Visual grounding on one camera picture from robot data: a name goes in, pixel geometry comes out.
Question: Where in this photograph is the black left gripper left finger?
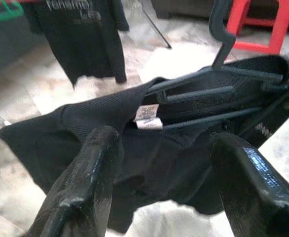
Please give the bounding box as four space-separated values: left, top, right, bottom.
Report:
18 125 122 237

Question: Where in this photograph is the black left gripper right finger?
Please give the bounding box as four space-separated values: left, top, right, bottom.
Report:
208 132 289 237

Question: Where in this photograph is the black fonemas t-shirt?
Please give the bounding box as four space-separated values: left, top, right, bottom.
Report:
23 0 130 91
0 54 289 234

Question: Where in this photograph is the dark grey plastic hanger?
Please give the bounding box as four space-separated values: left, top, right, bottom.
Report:
144 0 289 131

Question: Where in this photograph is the green plastic hanger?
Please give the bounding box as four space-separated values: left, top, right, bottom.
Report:
0 0 24 22

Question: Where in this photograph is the black television cabinet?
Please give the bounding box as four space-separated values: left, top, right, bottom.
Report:
0 14 51 81

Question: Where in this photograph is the silver metal clothes rack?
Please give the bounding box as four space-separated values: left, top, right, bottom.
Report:
138 0 173 49

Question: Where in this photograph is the red plastic stool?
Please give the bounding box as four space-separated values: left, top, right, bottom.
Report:
225 0 289 55

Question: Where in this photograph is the dark brown fabric sofa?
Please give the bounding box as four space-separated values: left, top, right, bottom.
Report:
151 0 289 32

